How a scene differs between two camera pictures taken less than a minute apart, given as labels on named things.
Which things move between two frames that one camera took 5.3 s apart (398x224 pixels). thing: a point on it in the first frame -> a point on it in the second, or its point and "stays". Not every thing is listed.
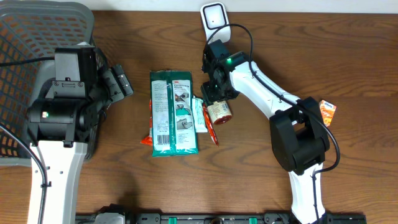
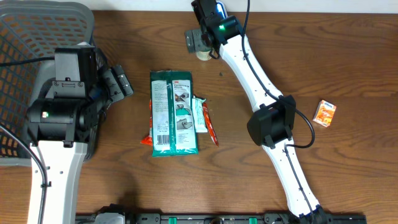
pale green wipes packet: [198, 110] stays
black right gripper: [210, 97] -> [194, 38]
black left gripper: [122, 86] stays
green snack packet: [173, 117] stays
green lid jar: [219, 112] -> [203, 55]
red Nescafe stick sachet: [209, 124] stays
